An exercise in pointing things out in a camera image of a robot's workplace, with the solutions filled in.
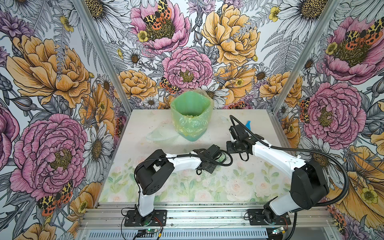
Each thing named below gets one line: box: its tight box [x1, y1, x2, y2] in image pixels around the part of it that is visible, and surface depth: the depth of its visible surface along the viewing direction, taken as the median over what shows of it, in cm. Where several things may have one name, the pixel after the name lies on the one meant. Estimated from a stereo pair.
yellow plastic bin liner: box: [171, 89, 215, 137], surface depth 88 cm
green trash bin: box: [171, 89, 214, 142], surface depth 88 cm
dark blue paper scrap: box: [245, 120, 252, 131], surface depth 115 cm
